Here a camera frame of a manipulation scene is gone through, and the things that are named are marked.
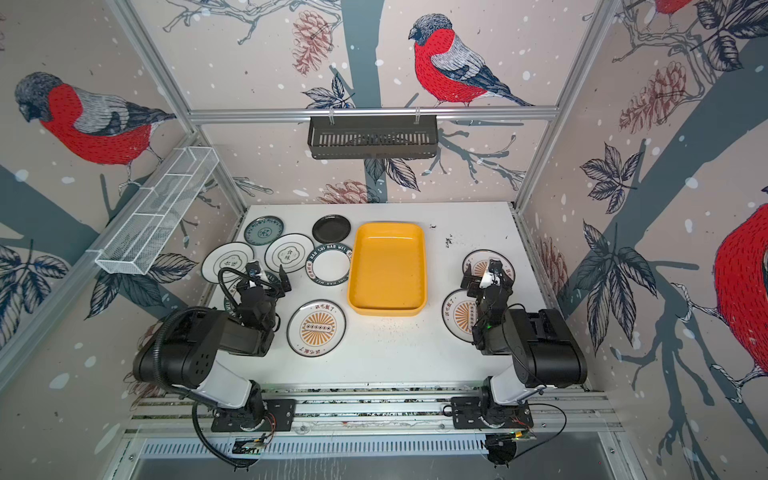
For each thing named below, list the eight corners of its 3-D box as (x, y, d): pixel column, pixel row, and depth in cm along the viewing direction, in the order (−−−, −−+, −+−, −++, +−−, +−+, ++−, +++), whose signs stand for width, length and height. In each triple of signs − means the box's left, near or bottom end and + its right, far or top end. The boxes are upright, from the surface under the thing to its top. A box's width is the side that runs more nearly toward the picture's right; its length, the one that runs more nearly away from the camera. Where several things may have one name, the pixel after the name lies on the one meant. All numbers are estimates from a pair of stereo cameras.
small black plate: (310, 243, 112) (309, 240, 110) (316, 217, 120) (315, 214, 119) (348, 243, 112) (348, 240, 110) (351, 217, 120) (351, 214, 119)
